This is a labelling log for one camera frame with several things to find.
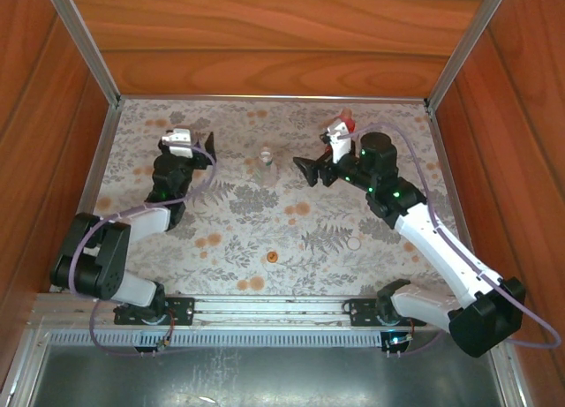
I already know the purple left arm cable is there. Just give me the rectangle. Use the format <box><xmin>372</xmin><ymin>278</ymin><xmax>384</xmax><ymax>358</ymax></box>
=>
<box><xmin>70</xmin><ymin>145</ymin><xmax>218</xmax><ymax>358</ymax></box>

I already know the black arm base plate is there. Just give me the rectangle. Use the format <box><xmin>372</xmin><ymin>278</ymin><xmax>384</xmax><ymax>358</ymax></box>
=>
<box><xmin>113</xmin><ymin>295</ymin><xmax>196</xmax><ymax>327</ymax></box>
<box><xmin>348</xmin><ymin>297</ymin><xmax>427</xmax><ymax>328</ymax></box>

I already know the floral table mat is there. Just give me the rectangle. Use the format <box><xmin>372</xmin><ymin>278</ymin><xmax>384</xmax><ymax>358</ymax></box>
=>
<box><xmin>70</xmin><ymin>98</ymin><xmax>476</xmax><ymax>296</ymax></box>

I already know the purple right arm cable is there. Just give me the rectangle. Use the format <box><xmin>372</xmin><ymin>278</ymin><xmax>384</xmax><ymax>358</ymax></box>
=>
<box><xmin>342</xmin><ymin>121</ymin><xmax>561</xmax><ymax>359</ymax></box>

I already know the aluminium frame crossbar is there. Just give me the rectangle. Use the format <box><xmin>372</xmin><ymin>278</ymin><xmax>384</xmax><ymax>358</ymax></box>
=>
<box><xmin>118</xmin><ymin>94</ymin><xmax>429</xmax><ymax>104</ymax></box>

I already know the aluminium side rail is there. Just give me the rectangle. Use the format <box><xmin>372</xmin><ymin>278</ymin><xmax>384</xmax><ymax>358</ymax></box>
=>
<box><xmin>424</xmin><ymin>101</ymin><xmax>486</xmax><ymax>284</ymax></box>
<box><xmin>75</xmin><ymin>101</ymin><xmax>121</xmax><ymax>218</ymax></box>

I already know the grey slotted cable duct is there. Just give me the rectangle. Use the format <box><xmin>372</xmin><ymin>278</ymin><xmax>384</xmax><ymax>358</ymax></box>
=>
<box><xmin>48</xmin><ymin>329</ymin><xmax>385</xmax><ymax>349</ymax></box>

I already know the aluminium frame post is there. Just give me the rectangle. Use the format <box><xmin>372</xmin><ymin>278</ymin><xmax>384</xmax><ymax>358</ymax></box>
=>
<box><xmin>42</xmin><ymin>0</ymin><xmax>123</xmax><ymax>109</ymax></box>
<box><xmin>424</xmin><ymin>0</ymin><xmax>516</xmax><ymax>110</ymax></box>

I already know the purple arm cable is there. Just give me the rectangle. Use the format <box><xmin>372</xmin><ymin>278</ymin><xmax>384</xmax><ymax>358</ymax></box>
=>
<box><xmin>342</xmin><ymin>121</ymin><xmax>561</xmax><ymax>359</ymax></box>
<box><xmin>70</xmin><ymin>145</ymin><xmax>218</xmax><ymax>358</ymax></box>

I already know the grey metal sheet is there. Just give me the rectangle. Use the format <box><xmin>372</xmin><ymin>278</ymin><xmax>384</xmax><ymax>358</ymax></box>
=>
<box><xmin>30</xmin><ymin>344</ymin><xmax>504</xmax><ymax>407</ymax></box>

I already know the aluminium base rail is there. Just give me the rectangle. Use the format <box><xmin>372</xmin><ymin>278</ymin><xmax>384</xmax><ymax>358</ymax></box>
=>
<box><xmin>28</xmin><ymin>291</ymin><xmax>451</xmax><ymax>334</ymax></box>

